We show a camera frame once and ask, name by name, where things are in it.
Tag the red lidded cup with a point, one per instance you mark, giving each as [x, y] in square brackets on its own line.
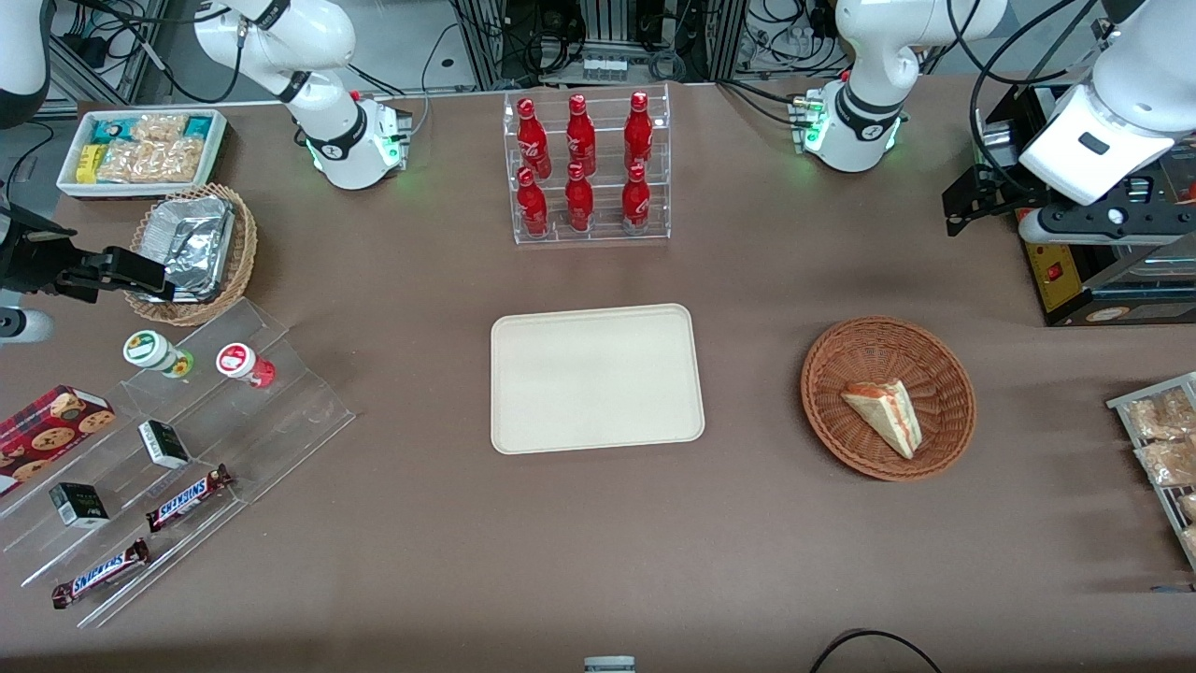
[238, 361]

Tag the Snickers bar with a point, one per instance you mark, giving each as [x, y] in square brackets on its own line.
[101, 573]
[187, 498]

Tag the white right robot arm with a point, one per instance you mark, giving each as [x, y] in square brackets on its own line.
[346, 140]

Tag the black food warmer machine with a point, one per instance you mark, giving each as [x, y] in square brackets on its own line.
[1056, 271]

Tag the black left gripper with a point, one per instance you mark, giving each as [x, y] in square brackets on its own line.
[1002, 184]

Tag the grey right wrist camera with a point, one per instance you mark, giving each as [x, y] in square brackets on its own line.
[23, 326]

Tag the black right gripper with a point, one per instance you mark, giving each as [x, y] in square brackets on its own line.
[30, 260]

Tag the small grey device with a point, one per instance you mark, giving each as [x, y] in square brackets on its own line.
[609, 665]

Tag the red cookie box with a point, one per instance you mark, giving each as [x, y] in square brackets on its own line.
[47, 435]

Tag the red cola bottle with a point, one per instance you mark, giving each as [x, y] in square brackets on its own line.
[579, 201]
[638, 131]
[635, 201]
[580, 136]
[533, 206]
[532, 136]

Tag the cream plastic tray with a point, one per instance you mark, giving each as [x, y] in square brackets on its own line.
[598, 379]

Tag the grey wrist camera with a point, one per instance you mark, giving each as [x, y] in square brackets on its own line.
[1074, 224]
[23, 326]

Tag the clear bag of snacks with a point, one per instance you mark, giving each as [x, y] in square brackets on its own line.
[1168, 463]
[1163, 416]

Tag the white rectangular plastic bin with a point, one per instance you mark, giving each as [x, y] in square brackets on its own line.
[70, 182]

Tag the triangular sandwich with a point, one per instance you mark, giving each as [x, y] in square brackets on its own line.
[888, 416]

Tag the clear acrylic bottle rack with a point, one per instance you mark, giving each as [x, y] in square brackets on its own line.
[603, 234]

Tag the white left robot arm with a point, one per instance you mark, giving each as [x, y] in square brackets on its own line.
[864, 131]

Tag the clear acrylic stepped shelf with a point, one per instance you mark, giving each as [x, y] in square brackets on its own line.
[280, 421]

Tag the silver foil containers stack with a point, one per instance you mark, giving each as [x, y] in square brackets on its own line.
[192, 243]

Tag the clear bag of crackers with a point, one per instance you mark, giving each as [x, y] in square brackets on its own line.
[154, 161]

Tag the yellow snack packet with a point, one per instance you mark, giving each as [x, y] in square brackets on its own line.
[90, 164]

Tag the green lidded cup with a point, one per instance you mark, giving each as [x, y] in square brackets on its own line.
[149, 349]

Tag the teal snack packet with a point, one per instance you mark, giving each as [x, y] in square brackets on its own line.
[112, 131]

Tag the white power strip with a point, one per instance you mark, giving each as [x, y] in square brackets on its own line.
[605, 68]

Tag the small dark carton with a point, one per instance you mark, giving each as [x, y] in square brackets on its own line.
[79, 505]
[164, 444]

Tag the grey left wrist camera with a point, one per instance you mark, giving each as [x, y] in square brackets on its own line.
[1074, 224]

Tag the light tan wicker basket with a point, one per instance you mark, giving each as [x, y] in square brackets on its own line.
[245, 243]

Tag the brown round wicker basket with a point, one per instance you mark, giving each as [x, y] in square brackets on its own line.
[860, 355]

